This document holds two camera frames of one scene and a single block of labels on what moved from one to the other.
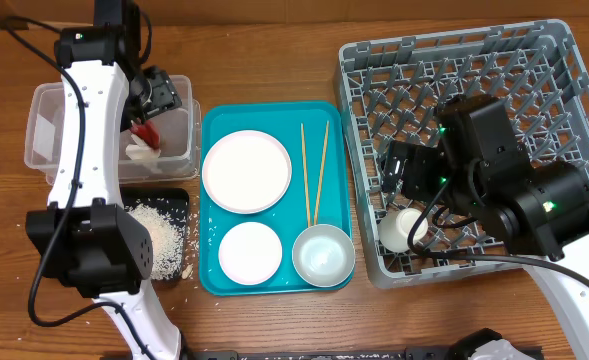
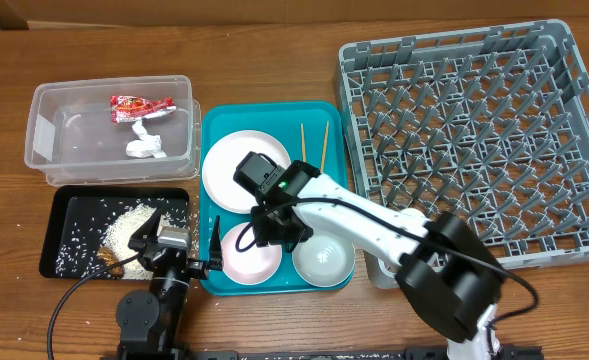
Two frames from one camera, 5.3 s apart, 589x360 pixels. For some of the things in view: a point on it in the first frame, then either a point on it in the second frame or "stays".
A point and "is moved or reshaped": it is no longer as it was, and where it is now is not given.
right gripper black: (418, 159) to (267, 227)
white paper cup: (395, 226) is moved or reshaped
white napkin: (141, 151) stays
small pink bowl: (250, 253) stays
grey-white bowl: (323, 255) stays
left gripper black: (166, 94) to (200, 268)
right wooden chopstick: (321, 172) stays
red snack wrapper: (149, 132) is moved or reshaped
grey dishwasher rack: (393, 89) stays
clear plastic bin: (46, 135) stays
